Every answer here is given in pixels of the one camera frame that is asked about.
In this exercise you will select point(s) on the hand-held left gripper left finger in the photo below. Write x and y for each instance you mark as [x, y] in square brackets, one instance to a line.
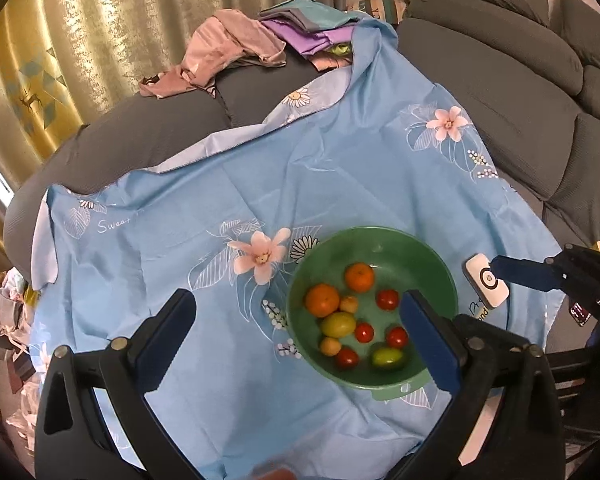
[165, 345]

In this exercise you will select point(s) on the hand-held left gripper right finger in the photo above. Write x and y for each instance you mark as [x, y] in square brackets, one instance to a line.
[430, 340]

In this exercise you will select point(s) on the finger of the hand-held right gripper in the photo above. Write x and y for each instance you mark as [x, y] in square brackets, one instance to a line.
[522, 272]
[490, 327]

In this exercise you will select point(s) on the red tomato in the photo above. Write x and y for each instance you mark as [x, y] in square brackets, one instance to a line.
[396, 336]
[364, 332]
[387, 299]
[347, 357]

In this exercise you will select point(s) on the green apple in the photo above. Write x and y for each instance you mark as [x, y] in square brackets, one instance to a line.
[388, 357]

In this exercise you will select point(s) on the small yellow round fruit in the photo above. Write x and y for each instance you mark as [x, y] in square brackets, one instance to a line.
[349, 304]
[330, 345]

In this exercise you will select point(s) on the green mango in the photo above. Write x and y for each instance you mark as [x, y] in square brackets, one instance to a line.
[338, 324]

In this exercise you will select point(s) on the green plastic bowl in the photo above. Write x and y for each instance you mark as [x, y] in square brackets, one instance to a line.
[300, 310]

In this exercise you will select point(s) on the white rounded device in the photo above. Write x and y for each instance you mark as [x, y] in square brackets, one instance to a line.
[482, 285]

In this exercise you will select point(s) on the dark small flat object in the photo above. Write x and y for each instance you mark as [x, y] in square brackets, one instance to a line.
[578, 313]

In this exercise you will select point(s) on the orange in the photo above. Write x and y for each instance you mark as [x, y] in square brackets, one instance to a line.
[322, 300]
[359, 277]

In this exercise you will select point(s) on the blue floral bed sheet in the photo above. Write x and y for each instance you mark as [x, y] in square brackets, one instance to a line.
[205, 210]

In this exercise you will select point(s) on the heap of paper clutter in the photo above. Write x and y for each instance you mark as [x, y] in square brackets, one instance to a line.
[5, 360]

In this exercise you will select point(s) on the grey sofa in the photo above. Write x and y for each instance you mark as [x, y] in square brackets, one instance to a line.
[505, 60]

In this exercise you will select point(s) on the pink crumpled garment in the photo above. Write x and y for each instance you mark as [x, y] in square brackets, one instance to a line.
[220, 50]

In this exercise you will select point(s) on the striped cushion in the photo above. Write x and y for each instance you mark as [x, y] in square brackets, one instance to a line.
[377, 7]

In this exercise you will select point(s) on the golden patterned curtain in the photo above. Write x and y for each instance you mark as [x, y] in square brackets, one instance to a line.
[105, 35]

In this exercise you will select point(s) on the pile of purple clothes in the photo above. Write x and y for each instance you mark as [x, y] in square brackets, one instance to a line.
[315, 30]

